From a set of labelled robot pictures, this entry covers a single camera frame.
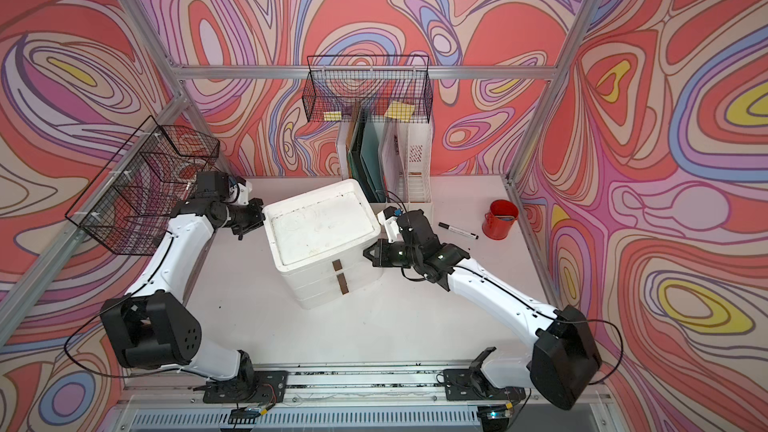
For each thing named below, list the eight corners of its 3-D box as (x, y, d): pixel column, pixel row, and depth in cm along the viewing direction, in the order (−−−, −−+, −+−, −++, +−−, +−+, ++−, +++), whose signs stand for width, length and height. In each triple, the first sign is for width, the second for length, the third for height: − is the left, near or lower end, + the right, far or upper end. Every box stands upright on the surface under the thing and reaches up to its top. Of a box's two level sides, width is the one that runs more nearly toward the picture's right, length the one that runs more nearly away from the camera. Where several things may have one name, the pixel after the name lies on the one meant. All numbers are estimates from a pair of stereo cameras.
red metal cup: (485, 240, 103) (493, 221, 95) (479, 219, 109) (487, 199, 101) (512, 240, 103) (523, 221, 95) (505, 219, 109) (514, 199, 101)
